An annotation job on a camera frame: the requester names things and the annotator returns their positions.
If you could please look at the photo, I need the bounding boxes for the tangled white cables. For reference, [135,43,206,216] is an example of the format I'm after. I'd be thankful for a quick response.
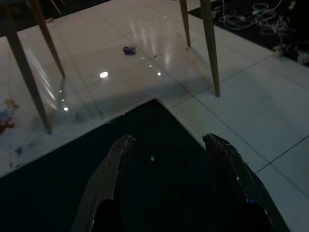
[217,0,297,37]

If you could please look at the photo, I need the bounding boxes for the black floor mat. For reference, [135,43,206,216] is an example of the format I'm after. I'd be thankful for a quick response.
[188,0,309,68]
[0,98,244,232]

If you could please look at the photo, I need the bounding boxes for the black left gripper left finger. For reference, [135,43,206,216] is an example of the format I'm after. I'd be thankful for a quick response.
[70,134,137,232]

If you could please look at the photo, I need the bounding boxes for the wooden furniture leg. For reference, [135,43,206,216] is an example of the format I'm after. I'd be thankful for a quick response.
[179,0,192,48]
[28,0,66,78]
[0,4,53,135]
[199,0,221,97]

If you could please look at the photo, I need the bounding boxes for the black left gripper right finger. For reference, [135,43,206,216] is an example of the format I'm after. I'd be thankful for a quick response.
[203,133,290,232]

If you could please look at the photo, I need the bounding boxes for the colourful crumpled wrapper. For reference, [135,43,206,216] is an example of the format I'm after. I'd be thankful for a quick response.
[0,99,20,133]

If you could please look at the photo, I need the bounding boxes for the white power adapter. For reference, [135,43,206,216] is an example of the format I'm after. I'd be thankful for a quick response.
[274,43,309,65]

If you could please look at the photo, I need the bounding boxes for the crumpled purple wrapper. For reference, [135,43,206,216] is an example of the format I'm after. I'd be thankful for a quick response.
[122,45,137,56]

